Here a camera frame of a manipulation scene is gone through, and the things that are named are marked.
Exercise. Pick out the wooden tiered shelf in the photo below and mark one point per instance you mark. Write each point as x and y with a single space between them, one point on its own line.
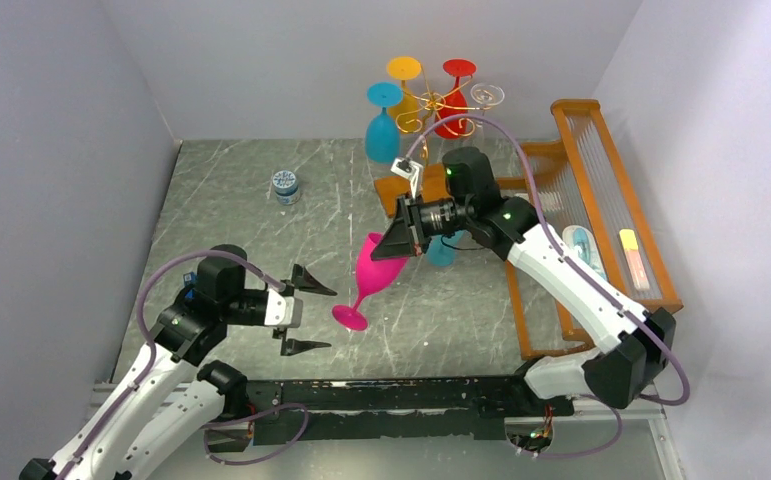
581 180

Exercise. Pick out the blue cleaning gel jar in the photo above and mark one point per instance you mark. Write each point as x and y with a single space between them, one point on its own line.
286 187

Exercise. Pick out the yellow wine glass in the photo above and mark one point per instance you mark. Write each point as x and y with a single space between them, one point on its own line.
403 69

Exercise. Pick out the yellow orange marker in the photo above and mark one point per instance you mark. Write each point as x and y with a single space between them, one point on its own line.
634 260

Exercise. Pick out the light blue wine glass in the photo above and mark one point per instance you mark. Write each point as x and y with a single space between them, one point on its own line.
443 249

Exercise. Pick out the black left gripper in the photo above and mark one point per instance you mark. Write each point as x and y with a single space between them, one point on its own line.
302 281

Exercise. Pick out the blue blister pack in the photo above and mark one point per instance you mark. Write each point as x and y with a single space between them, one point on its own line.
582 242

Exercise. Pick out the clear wine glass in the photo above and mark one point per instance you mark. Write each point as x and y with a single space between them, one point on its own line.
485 97

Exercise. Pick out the blue clip tool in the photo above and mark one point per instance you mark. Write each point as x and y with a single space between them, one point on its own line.
189 283

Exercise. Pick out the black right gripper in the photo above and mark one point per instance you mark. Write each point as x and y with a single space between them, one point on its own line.
411 226

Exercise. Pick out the red wine glass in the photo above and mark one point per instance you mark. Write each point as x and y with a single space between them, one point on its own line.
454 102

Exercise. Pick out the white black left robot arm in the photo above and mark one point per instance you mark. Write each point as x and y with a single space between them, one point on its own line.
171 391

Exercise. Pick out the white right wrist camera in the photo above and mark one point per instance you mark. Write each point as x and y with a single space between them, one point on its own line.
411 171

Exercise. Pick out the dark blue wine glass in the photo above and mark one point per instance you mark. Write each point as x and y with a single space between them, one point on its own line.
382 137

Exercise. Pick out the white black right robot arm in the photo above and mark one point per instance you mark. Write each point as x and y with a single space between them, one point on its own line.
631 342

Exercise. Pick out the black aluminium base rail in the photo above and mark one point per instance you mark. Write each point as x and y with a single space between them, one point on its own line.
480 407

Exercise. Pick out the wooden rack base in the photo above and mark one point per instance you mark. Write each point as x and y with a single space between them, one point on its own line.
391 187

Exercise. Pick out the pink wine glass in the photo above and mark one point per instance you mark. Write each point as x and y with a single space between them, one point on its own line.
371 277

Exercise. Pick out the gold wire glass rack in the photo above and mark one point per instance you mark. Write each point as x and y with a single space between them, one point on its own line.
430 102

